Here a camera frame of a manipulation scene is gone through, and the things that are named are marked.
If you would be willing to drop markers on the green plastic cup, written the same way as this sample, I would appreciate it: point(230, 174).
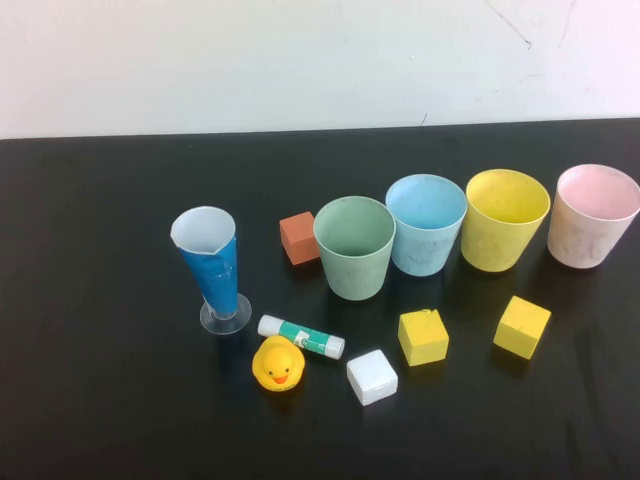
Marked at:
point(355, 275)

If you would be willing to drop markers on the blue taped conical measuring cup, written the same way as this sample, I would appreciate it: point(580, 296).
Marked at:
point(215, 270)

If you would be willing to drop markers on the white green glue stick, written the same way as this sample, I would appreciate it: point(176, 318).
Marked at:
point(320, 341)

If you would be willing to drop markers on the yellow rubber duck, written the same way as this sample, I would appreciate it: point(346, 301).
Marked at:
point(277, 365)

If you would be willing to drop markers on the yellow plastic cup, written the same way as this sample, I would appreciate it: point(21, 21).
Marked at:
point(490, 245)

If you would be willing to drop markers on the orange cube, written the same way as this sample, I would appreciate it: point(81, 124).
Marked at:
point(300, 240)

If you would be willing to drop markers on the light blue plastic cup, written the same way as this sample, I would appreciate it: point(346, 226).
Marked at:
point(420, 255)

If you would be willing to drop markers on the white foam cube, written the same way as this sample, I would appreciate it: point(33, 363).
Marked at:
point(372, 377)

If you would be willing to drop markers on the pink plastic cup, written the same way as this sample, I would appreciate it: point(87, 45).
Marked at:
point(580, 245)

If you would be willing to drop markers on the yellow cube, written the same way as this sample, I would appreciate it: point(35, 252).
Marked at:
point(424, 340)
point(522, 327)

